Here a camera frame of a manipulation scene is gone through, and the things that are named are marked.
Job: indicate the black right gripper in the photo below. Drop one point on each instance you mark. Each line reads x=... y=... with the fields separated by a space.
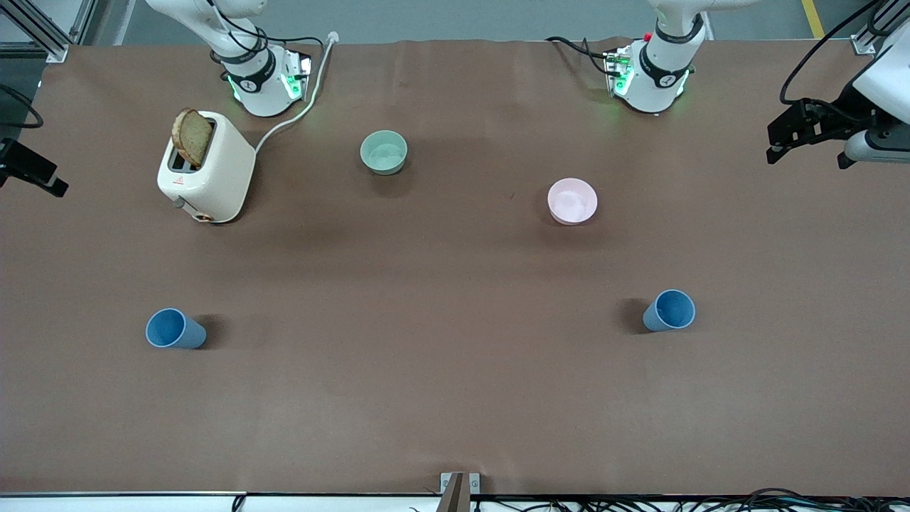
x=21 y=163

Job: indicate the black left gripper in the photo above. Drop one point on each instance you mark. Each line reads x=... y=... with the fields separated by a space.
x=843 y=114

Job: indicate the blue plastic cup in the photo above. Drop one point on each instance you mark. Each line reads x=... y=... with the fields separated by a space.
x=670 y=310
x=174 y=329

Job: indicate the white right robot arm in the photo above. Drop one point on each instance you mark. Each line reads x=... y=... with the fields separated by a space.
x=259 y=85

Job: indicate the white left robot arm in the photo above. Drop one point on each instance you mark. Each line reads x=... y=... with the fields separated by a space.
x=657 y=71

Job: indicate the brown bread slice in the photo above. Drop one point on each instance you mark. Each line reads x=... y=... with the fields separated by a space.
x=193 y=137

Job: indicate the cream white toaster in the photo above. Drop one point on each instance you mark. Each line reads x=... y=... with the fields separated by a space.
x=213 y=178

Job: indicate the pink bowl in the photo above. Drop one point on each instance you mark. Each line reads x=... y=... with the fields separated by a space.
x=572 y=200

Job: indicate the green bowl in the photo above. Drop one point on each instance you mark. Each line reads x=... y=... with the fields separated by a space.
x=384 y=152

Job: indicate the brown table cover sheet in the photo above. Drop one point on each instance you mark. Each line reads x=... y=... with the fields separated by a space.
x=455 y=370

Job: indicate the aluminium frame profile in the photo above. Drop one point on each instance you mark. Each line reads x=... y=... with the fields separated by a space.
x=46 y=28
x=876 y=28

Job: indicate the grey metal table bracket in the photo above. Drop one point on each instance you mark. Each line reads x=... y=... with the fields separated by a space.
x=459 y=491

